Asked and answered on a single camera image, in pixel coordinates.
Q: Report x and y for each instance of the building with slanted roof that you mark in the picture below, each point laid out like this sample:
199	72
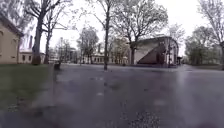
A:
155	51

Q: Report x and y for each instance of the dark bin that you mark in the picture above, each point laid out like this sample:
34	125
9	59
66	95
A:
57	66

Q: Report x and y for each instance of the low pale building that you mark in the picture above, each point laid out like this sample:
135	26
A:
28	56

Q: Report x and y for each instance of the yellow building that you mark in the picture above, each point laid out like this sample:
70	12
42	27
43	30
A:
8	45

